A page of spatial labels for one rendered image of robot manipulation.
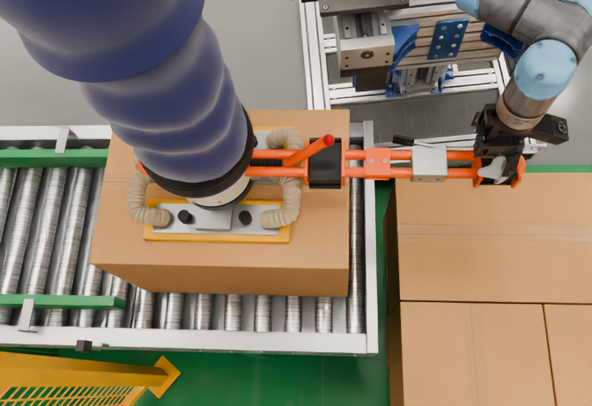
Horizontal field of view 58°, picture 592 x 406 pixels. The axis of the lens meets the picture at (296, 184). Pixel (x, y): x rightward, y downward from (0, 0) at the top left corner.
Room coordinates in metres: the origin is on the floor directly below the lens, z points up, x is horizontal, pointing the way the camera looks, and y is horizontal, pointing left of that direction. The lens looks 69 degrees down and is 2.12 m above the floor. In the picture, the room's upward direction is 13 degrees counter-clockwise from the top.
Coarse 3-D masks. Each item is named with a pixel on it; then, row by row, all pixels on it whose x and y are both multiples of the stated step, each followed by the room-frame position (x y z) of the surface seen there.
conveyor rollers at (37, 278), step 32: (352, 160) 0.64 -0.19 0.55; (0, 192) 0.82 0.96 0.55; (32, 192) 0.80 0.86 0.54; (352, 192) 0.54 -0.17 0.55; (0, 224) 0.72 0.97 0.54; (352, 224) 0.44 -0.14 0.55; (64, 256) 0.55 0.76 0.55; (352, 256) 0.34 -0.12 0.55; (0, 288) 0.50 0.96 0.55; (32, 288) 0.48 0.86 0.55; (64, 288) 0.45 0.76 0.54; (96, 288) 0.43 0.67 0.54; (352, 288) 0.25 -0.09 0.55; (0, 320) 0.40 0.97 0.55; (32, 320) 0.38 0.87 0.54; (64, 320) 0.36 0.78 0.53; (224, 320) 0.25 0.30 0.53; (256, 320) 0.23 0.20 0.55; (288, 320) 0.21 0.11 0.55; (320, 320) 0.19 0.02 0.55; (352, 320) 0.16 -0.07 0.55
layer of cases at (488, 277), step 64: (448, 192) 0.47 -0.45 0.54; (512, 192) 0.42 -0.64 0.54; (576, 192) 0.38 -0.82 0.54; (448, 256) 0.28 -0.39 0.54; (512, 256) 0.24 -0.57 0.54; (576, 256) 0.19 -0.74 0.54; (448, 320) 0.10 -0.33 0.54; (512, 320) 0.07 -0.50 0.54; (576, 320) 0.03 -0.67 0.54; (448, 384) -0.06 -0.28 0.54; (512, 384) -0.09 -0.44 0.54; (576, 384) -0.13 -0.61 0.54
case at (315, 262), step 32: (320, 128) 0.58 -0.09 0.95; (128, 160) 0.62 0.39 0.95; (160, 192) 0.51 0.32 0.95; (256, 192) 0.46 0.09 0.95; (320, 192) 0.42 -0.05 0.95; (96, 224) 0.47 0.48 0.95; (128, 224) 0.45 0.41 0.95; (320, 224) 0.35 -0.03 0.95; (96, 256) 0.39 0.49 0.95; (128, 256) 0.38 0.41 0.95; (160, 256) 0.36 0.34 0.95; (192, 256) 0.34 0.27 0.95; (224, 256) 0.32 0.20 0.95; (256, 256) 0.31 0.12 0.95; (288, 256) 0.29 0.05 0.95; (320, 256) 0.27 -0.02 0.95; (160, 288) 0.36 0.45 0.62; (192, 288) 0.34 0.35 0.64; (224, 288) 0.32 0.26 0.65; (256, 288) 0.29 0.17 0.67; (288, 288) 0.27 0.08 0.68; (320, 288) 0.25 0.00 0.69
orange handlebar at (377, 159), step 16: (368, 160) 0.41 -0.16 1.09; (384, 160) 0.40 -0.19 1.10; (464, 160) 0.37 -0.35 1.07; (256, 176) 0.44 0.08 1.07; (272, 176) 0.43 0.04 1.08; (288, 176) 0.43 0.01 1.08; (352, 176) 0.39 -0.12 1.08; (368, 176) 0.38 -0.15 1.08; (384, 176) 0.37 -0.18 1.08; (400, 176) 0.37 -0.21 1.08; (448, 176) 0.34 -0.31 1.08; (464, 176) 0.33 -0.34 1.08
